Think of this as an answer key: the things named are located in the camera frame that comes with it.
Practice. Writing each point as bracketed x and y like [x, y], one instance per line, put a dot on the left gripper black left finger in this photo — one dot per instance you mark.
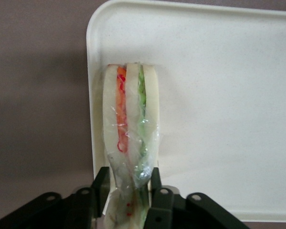
[62, 212]

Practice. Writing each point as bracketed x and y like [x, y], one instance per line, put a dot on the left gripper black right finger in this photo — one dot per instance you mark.
[181, 214]

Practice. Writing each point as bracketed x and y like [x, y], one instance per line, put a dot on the triangle sandwich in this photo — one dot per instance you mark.
[112, 107]

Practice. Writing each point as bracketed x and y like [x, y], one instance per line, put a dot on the cream plastic tray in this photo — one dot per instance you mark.
[217, 107]

